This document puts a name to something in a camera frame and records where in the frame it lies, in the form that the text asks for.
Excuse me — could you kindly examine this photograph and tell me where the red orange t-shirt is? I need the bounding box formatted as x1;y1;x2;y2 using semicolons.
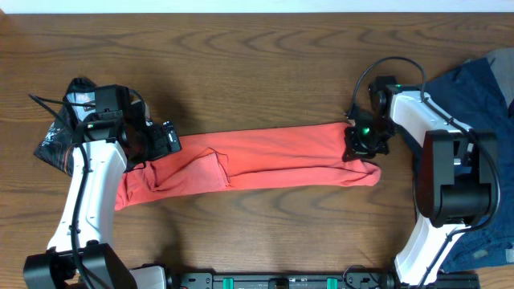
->
115;123;381;210

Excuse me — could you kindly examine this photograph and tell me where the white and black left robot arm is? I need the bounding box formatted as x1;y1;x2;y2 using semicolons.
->
23;97;178;288

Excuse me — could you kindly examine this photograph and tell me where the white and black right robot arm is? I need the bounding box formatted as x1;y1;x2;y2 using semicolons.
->
343;76;500;288

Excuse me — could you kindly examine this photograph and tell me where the black patterned folded garment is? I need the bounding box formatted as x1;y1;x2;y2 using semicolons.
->
34;77;153;177

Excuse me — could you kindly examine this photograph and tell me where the navy blue garment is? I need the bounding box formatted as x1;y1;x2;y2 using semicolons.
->
426;57;513;272

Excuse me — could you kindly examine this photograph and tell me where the grey garment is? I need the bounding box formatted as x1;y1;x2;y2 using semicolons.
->
485;47;513;108

